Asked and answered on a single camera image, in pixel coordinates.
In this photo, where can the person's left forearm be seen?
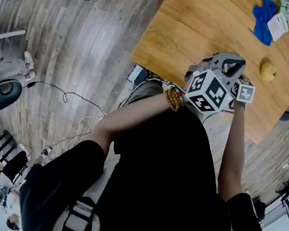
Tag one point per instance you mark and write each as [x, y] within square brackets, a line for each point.
[132, 121]

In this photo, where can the person's olive trousers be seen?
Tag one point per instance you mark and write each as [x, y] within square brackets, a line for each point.
[146, 91]

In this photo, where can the blue cloth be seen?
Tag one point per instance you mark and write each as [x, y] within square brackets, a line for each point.
[263, 19]

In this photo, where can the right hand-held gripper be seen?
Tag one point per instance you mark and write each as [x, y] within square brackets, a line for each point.
[244, 92]

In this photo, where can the black box device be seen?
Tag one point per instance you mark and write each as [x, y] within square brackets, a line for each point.
[137, 74]

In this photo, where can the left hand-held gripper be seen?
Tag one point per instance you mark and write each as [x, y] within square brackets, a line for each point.
[207, 91]

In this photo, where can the white paper box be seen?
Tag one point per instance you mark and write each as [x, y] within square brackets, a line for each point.
[277, 26]

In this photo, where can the white and black wheeled robot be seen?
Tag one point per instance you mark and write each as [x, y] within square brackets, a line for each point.
[1, 92]

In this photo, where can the black slatted chair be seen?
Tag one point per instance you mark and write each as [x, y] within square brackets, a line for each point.
[12, 156]

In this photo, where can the person's black shirt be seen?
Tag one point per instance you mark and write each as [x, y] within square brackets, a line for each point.
[160, 184]

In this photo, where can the person's right forearm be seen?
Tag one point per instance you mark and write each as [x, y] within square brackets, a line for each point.
[234, 155]

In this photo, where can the yellow round object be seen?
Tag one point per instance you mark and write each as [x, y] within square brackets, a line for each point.
[268, 71]

